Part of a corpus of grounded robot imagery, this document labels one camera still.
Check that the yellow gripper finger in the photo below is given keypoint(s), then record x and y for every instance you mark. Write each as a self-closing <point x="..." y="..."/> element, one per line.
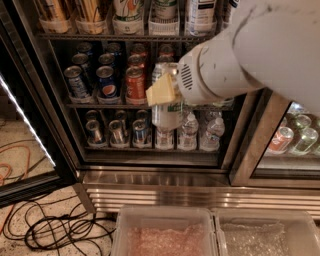
<point x="161" y="92"/>

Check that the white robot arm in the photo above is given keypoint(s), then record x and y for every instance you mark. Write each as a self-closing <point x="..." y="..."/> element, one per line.
<point x="269" y="43"/>

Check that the front orange soda can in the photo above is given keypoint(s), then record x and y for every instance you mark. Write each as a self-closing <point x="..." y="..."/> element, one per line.
<point x="135" y="83"/>

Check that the orange soda can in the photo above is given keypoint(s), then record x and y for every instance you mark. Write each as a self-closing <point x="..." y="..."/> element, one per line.
<point x="136" y="60"/>
<point x="135" y="83"/>

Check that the middle coca-cola can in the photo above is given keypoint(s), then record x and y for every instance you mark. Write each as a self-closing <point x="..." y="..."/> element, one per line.
<point x="165" y="59"/>

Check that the middle orange soda can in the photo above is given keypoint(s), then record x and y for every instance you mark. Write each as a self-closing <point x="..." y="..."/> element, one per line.
<point x="136" y="60"/>

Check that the front blue silver can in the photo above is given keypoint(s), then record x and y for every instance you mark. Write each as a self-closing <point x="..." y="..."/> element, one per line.
<point x="141" y="134"/>

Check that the front blue pepsi can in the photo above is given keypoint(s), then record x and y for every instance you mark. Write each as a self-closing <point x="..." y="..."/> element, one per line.
<point x="109" y="90"/>

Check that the blue pepsi can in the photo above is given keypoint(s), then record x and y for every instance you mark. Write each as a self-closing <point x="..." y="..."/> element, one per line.
<point x="107" y="59"/>
<point x="109" y="90"/>

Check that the front silver can middle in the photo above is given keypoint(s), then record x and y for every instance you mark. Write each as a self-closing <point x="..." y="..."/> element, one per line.
<point x="118" y="137"/>

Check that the middle blue pepsi can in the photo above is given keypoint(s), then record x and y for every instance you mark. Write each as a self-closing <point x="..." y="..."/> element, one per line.
<point x="107" y="59"/>

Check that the front silver can left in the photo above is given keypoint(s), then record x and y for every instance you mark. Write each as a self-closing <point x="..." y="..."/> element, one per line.
<point x="96" y="136"/>

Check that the front diet pepsi can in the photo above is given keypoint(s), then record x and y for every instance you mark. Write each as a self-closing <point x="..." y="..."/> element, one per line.
<point x="79" y="88"/>

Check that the diet pepsi can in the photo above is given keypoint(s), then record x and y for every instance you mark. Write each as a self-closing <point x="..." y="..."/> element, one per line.
<point x="79" y="88"/>
<point x="82" y="60"/>

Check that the middle diet pepsi can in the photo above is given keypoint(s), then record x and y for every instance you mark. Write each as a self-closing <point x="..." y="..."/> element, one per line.
<point x="82" y="60"/>

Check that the gold tall can right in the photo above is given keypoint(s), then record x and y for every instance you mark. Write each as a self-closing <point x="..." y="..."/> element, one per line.
<point x="91" y="16"/>

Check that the gold tall can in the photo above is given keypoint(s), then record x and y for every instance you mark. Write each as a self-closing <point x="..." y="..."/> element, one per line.
<point x="55" y="15"/>
<point x="91" y="16"/>

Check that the steel fridge base grille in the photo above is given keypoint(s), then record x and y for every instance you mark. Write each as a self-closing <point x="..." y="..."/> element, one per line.
<point x="108" y="191"/>

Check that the gold tall can left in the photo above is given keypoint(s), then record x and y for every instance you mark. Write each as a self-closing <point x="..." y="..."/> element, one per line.
<point x="55" y="15"/>

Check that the open fridge glass door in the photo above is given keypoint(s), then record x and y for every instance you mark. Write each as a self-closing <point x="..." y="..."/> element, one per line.
<point x="27" y="142"/>

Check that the water bottle left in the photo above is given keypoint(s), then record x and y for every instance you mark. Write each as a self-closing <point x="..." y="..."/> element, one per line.
<point x="164" y="139"/>

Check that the water bottle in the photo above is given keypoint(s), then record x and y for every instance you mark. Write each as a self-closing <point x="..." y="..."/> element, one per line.
<point x="187" y="135"/>
<point x="164" y="139"/>
<point x="210" y="140"/>

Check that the water bottle middle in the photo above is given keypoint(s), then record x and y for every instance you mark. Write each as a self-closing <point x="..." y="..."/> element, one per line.
<point x="187" y="135"/>

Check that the water bottle right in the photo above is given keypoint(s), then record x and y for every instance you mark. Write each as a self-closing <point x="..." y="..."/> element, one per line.
<point x="210" y="140"/>

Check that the clear bin pink wrap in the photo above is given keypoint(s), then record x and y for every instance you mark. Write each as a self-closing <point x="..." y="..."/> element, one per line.
<point x="164" y="231"/>

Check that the middle wire shelf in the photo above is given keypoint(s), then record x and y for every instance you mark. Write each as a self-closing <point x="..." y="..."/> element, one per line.
<point x="126" y="106"/>

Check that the wire shelf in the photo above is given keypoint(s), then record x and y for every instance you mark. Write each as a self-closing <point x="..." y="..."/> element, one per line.
<point x="135" y="38"/>
<point x="126" y="106"/>

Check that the top wire shelf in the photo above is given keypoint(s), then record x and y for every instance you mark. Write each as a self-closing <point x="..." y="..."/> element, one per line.
<point x="135" y="38"/>

